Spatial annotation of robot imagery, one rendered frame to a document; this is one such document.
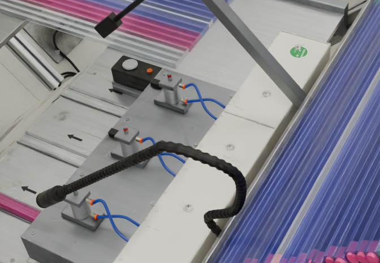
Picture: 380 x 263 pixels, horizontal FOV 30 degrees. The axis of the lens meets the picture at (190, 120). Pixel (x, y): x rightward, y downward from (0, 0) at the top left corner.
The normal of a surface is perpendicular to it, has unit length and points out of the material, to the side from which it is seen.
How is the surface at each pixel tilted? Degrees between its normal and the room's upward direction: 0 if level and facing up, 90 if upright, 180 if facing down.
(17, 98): 0
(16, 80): 0
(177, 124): 45
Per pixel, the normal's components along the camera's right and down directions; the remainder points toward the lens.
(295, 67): -0.08, -0.69
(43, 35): 0.56, -0.27
